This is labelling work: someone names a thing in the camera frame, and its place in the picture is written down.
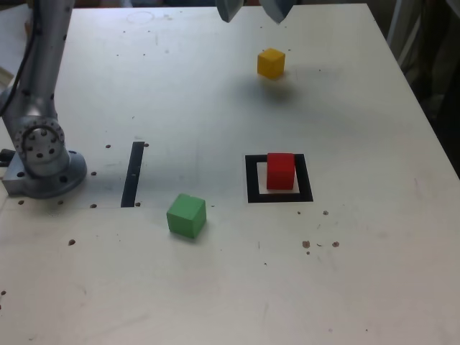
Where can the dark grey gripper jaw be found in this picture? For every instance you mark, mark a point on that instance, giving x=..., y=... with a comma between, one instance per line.
x=227, y=9

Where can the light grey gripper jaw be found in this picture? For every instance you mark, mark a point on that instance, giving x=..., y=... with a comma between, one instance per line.
x=277, y=10

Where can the yellow cube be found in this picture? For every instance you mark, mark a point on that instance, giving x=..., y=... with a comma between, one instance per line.
x=271, y=64

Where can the red cube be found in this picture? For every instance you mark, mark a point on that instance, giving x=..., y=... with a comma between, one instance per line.
x=280, y=172

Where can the green cube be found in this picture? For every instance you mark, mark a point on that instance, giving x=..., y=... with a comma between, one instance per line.
x=185, y=217

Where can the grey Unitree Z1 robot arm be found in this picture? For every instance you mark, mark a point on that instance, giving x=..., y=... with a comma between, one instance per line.
x=39, y=72

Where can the black tape square outline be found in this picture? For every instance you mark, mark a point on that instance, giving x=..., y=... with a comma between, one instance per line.
x=251, y=179

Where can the black tape strip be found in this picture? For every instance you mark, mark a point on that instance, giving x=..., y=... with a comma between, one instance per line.
x=132, y=176

